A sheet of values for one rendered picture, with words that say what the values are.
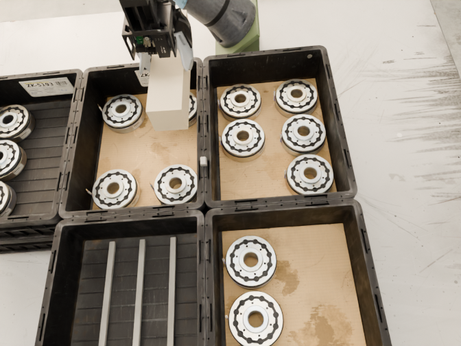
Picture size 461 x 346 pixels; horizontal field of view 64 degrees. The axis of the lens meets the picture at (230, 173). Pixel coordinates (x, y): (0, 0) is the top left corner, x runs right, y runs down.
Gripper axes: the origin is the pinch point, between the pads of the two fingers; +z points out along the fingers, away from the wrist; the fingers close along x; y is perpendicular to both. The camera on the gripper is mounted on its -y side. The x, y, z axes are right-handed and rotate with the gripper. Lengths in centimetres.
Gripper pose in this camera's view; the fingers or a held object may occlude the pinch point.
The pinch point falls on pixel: (169, 63)
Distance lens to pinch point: 72.3
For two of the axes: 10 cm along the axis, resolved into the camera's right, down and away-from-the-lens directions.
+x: 10.0, -0.5, -0.7
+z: 0.8, 4.4, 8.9
